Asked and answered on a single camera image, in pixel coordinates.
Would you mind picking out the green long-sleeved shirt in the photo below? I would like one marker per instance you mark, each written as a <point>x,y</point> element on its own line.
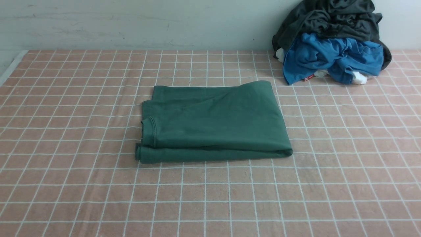
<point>198,124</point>

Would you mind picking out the blue crumpled garment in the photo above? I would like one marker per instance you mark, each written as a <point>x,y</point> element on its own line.
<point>340,57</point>

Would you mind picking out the dark grey crumpled garment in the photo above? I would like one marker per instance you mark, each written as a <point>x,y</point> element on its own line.
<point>332,19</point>

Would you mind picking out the pink checkered tablecloth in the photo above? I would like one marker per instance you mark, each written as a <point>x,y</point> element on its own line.
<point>70,120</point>

